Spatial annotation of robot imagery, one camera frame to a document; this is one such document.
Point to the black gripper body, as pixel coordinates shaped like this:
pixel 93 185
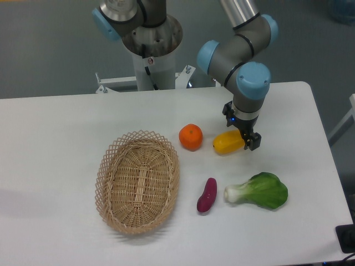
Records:
pixel 243 121

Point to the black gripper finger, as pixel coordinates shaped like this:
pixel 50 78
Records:
pixel 228 112
pixel 251 139

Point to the yellow mango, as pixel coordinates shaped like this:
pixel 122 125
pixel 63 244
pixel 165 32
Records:
pixel 228 142

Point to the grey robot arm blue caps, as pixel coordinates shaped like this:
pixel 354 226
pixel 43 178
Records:
pixel 230 63

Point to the orange tangerine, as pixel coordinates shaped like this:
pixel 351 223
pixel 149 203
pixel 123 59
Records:
pixel 191 137

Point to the green bok choy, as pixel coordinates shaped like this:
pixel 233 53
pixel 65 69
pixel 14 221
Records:
pixel 264 190

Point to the purple sweet potato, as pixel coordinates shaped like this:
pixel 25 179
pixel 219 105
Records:
pixel 208 197

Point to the woven wicker basket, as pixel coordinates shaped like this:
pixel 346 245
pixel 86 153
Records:
pixel 137 182

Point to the black box at table edge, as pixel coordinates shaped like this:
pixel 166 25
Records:
pixel 345 235

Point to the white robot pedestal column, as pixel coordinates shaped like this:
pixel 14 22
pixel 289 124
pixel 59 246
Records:
pixel 153 53

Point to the white table leg frame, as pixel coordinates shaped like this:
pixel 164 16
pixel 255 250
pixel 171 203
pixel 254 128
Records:
pixel 343 125

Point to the white metal base frame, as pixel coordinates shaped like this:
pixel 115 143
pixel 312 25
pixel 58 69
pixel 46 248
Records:
pixel 189 77

